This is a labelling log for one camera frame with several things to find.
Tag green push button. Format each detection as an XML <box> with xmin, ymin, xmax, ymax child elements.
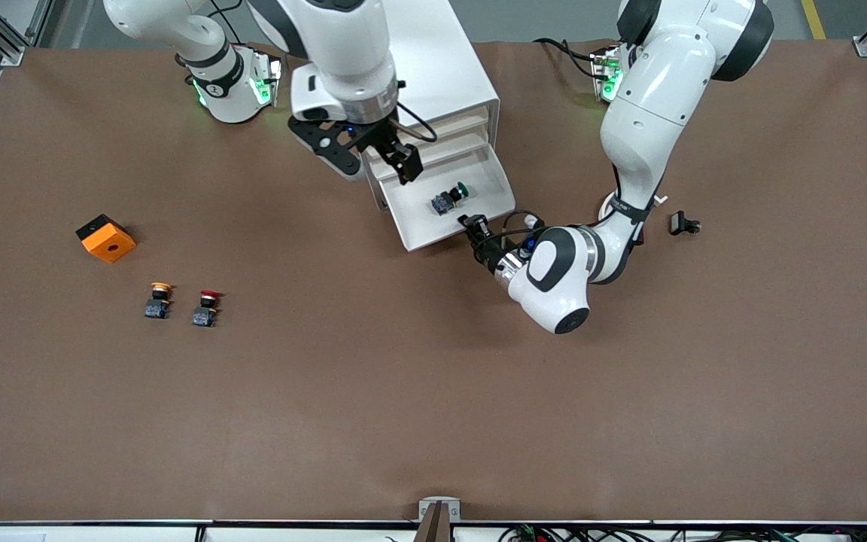
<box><xmin>431</xmin><ymin>181</ymin><xmax>471</xmax><ymax>217</ymax></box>

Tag red push button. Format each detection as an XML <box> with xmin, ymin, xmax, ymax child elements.
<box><xmin>191</xmin><ymin>289</ymin><xmax>224</xmax><ymax>328</ymax></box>

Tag yellow push button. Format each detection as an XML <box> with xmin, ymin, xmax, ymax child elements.
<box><xmin>144</xmin><ymin>282</ymin><xmax>175</xmax><ymax>320</ymax></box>

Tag white curved plastic clip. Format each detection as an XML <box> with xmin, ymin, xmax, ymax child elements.
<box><xmin>598</xmin><ymin>188</ymin><xmax>668</xmax><ymax>225</ymax></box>

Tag orange box with black base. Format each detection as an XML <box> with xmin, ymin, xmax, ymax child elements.
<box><xmin>75</xmin><ymin>214</ymin><xmax>137</xmax><ymax>264</ymax></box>

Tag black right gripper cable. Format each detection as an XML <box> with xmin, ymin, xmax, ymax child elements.
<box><xmin>394</xmin><ymin>100</ymin><xmax>440</xmax><ymax>145</ymax></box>

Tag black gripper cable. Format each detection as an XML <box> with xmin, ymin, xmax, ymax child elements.
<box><xmin>479</xmin><ymin>209</ymin><xmax>551</xmax><ymax>253</ymax></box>
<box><xmin>394</xmin><ymin>100</ymin><xmax>440</xmax><ymax>145</ymax></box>

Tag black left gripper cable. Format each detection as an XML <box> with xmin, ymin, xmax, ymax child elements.
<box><xmin>479</xmin><ymin>209</ymin><xmax>551</xmax><ymax>253</ymax></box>

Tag black base cable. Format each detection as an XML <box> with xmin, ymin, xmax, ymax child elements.
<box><xmin>534</xmin><ymin>36</ymin><xmax>604</xmax><ymax>81</ymax></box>

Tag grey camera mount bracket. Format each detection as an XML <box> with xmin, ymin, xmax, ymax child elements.
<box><xmin>415</xmin><ymin>497</ymin><xmax>462</xmax><ymax>542</ymax></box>

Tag white table edge rail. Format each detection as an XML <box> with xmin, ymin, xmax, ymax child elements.
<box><xmin>0</xmin><ymin>519</ymin><xmax>867</xmax><ymax>542</ymax></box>

